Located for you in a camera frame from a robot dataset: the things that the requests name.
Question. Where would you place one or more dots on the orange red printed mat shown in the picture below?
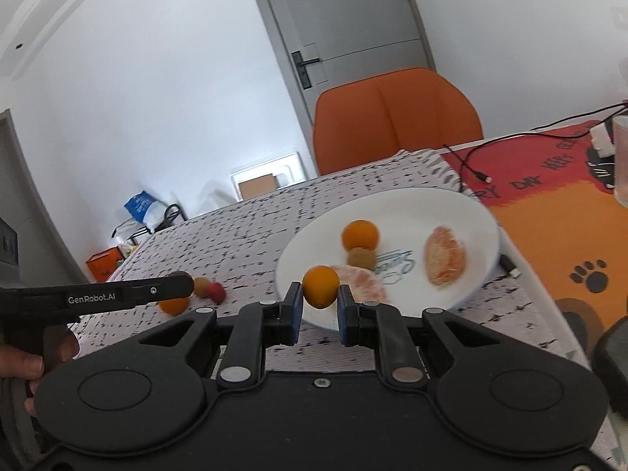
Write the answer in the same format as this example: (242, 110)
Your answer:
(539, 235)

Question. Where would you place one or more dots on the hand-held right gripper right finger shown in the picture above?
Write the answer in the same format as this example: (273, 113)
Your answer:
(347, 319)

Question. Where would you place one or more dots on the small yellow fruit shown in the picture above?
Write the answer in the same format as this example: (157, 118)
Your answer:
(200, 286)

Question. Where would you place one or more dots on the orange box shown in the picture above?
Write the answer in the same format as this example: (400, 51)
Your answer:
(104, 264)

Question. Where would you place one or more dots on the small oval orange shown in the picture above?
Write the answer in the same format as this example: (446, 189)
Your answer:
(320, 287)

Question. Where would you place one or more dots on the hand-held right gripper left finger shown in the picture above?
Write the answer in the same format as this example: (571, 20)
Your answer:
(293, 314)

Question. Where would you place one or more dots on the white power adapter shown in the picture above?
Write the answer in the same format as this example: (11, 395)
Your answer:
(602, 138)

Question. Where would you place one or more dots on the brown kiwi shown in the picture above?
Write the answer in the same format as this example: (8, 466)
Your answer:
(361, 258)

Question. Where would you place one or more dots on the white framed board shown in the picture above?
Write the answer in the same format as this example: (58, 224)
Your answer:
(289, 167)

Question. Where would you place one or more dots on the orange chair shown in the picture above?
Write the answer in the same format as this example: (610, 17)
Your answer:
(397, 117)

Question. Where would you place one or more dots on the large orange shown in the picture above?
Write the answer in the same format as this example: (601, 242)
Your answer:
(172, 307)
(360, 234)

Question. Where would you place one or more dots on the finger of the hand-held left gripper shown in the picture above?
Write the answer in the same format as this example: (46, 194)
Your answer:
(157, 290)

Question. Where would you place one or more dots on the black metal rack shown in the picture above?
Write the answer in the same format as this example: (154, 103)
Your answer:
(174, 213)

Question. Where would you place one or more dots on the blue white bag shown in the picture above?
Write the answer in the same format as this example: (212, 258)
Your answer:
(142, 208)

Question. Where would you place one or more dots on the person's left hand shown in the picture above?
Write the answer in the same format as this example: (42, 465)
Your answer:
(22, 363)

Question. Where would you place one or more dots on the red plum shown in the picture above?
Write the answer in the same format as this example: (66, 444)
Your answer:
(217, 293)

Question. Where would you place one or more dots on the white plate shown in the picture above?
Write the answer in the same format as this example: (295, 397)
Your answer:
(407, 211)

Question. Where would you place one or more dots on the peeled citrus half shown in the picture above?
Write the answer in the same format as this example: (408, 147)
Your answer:
(445, 255)
(365, 285)

